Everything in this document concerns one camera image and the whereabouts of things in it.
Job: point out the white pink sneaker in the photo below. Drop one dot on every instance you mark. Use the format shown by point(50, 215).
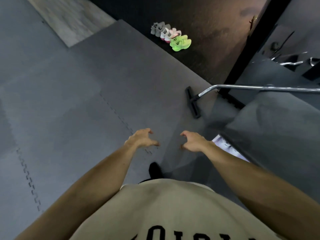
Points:
point(173, 34)
point(165, 33)

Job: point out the person's right forearm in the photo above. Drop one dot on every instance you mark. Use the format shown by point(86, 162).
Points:
point(252, 182)

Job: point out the black vacuum floor head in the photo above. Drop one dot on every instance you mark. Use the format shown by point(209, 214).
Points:
point(193, 103)

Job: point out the person's right hand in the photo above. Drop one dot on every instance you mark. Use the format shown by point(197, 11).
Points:
point(196, 143)

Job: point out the person's left thumb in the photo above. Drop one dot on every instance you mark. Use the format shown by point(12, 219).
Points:
point(153, 143)

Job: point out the person's right thumb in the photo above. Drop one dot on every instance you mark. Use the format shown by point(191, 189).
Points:
point(183, 146)

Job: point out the grey fabric sofa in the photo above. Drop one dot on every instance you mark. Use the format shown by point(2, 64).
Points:
point(280, 139)

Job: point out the person's left hand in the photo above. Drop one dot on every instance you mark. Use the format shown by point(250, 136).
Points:
point(140, 139)

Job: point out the black frame post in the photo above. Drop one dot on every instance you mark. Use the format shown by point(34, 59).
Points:
point(252, 44)

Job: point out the person's black sock foot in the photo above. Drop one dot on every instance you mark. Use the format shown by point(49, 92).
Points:
point(155, 170)

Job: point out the silver vacuum metal tube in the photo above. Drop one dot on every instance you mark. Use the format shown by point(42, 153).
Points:
point(262, 87)

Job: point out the chrome metal bar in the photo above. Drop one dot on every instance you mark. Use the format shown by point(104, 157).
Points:
point(291, 63)

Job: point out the neon green sneaker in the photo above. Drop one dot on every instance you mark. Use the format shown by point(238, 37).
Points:
point(181, 44)
point(180, 38)

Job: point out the white printed cloth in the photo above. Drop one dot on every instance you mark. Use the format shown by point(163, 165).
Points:
point(228, 147)

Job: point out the grey foam floor mat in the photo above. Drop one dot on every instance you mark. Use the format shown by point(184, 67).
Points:
point(75, 97)

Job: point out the person's left forearm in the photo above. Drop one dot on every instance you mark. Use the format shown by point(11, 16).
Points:
point(95, 182)

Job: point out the beige printed shirt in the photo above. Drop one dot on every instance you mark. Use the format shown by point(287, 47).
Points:
point(172, 209)

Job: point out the grey sneaker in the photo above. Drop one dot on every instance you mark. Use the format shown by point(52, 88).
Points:
point(160, 29)
point(153, 28)

